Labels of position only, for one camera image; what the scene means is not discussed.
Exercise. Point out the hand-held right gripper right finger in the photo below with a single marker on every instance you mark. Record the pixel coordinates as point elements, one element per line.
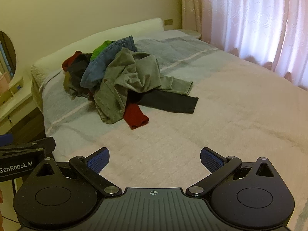
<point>211,160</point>

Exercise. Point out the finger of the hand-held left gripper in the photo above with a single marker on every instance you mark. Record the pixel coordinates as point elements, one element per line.
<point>36,146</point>
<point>5,139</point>

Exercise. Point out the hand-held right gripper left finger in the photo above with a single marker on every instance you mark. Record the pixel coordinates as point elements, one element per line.
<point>98,160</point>

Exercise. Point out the olive green pants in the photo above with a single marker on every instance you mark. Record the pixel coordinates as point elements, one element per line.
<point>125,77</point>

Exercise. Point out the cream vanity desk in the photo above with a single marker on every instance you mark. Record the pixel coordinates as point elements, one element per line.
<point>14,101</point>

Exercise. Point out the pink box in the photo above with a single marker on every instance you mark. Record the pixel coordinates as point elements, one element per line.
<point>4,84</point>

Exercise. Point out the dark red cloth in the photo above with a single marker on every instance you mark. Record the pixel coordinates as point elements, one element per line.
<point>134,116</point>

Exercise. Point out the bed with pale blanket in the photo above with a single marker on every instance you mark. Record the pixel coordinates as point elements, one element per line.
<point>216,101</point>

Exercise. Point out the dark grey garment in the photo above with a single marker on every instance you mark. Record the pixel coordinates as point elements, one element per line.
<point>77,77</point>

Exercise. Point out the oval mirror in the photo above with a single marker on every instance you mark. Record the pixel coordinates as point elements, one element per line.
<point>8,53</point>

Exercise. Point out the red garment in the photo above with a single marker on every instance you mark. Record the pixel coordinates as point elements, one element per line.
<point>71,61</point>

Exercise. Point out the blue jeans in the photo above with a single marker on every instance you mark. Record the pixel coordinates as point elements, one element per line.
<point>101,65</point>

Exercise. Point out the bright green garment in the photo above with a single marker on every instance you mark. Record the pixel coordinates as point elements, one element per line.
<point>102,48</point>

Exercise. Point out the white nightstand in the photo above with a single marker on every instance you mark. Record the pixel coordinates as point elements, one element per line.
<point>190,33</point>

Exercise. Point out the pink sheer curtain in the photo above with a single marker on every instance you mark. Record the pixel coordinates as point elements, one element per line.
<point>252,19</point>

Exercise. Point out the wall outlet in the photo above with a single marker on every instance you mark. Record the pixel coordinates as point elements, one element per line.
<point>168,22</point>

